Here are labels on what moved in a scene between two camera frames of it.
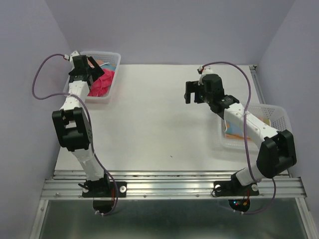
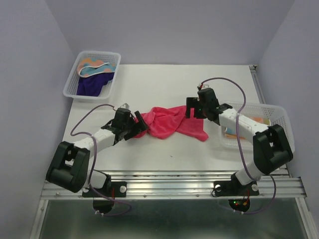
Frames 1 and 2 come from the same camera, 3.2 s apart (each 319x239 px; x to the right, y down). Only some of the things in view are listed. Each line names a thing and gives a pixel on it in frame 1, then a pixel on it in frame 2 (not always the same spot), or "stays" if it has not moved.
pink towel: (100, 86) → (162, 122)
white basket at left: (111, 57) stays
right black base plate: (234, 188) stays
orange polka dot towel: (234, 129) stays
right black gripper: (192, 86) → (192, 102)
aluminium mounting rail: (168, 184) stays
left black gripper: (97, 71) → (137, 128)
